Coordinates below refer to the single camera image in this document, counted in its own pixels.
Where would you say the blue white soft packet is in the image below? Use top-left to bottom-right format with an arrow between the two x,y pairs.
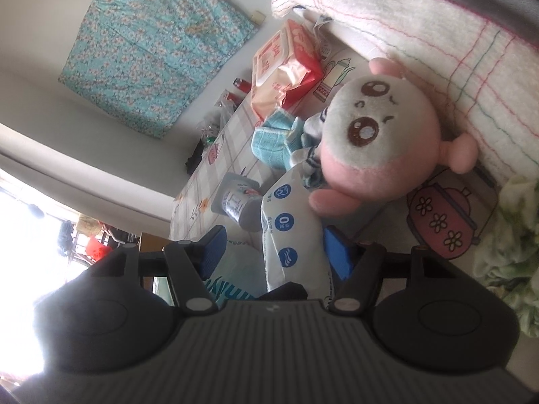
260,164 -> 338,304

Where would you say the pink plush toy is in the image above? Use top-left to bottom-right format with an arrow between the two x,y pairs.
309,57 -> 478,217

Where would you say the grey striped cloth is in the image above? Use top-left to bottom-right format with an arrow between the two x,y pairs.
290,109 -> 329,188

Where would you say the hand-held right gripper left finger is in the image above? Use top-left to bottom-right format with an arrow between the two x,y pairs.
86,224 -> 228,316

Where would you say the white striped blanket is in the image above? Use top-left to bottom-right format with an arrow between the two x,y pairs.
272,0 -> 539,186

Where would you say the white plastic bag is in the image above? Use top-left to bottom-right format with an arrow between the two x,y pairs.
154,244 -> 270,308

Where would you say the pink tissue pack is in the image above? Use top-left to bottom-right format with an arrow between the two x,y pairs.
251,19 -> 324,121

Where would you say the clear plastic bag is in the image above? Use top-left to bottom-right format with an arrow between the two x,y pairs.
196,93 -> 236,148

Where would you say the cluttered rack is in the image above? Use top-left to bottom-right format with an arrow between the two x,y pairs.
55,214 -> 139,262

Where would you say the teal floral curtain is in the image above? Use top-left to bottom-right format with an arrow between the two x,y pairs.
58,0 -> 258,139

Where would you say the green floral scrunchie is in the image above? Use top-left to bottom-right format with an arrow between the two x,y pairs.
474,174 -> 539,337

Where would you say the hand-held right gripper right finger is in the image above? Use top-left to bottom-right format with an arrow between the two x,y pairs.
323,225 -> 457,315

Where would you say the black bag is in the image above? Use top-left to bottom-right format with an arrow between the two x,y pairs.
185,139 -> 207,175

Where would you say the white plastic jar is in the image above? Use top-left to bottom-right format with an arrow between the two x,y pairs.
220,172 -> 264,232

